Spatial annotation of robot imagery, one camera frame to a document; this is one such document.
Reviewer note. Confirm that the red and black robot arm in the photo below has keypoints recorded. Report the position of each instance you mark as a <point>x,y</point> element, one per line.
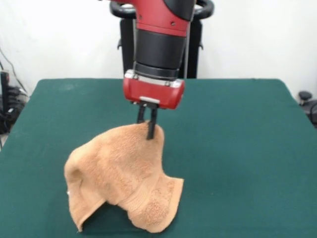
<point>161,49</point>

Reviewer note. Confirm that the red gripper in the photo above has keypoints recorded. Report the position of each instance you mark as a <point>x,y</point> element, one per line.
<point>153,93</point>

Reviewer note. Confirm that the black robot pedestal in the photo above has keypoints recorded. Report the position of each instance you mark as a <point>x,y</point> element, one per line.
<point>127,49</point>

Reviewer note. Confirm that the black power strip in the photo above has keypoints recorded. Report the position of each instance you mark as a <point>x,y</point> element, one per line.
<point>4,86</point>

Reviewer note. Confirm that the tan terry cloth towel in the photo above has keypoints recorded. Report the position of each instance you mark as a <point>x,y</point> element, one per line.
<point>123,168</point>

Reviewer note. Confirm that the dark green table cloth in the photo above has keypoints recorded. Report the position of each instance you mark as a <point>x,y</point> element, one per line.
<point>37,198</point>

